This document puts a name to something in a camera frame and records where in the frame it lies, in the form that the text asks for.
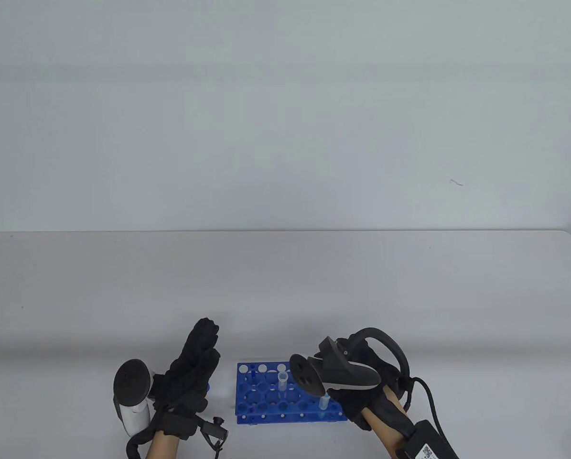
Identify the person's right hand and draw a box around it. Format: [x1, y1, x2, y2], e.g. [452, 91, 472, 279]
[328, 335, 404, 431]

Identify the person's left hand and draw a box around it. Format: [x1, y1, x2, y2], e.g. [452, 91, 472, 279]
[151, 318, 221, 437]

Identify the person's left forearm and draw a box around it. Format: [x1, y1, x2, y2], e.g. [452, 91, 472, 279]
[143, 432, 182, 459]

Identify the person's right forearm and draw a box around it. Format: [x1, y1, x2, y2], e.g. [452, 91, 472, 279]
[364, 388, 411, 459]

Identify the blue test tube rack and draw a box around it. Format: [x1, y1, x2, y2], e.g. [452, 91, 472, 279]
[236, 362, 348, 425]

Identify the white and black wrist controller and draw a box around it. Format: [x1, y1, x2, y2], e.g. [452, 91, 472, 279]
[113, 359, 152, 438]

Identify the black and grey wrist controller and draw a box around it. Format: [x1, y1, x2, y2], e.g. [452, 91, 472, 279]
[290, 337, 382, 397]

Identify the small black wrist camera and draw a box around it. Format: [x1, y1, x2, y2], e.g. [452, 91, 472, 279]
[200, 416, 229, 453]

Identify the black wrist strap cable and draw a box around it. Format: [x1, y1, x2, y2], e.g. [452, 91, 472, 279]
[125, 421, 158, 459]

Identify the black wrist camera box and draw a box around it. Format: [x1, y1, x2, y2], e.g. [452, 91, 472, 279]
[395, 420, 458, 459]

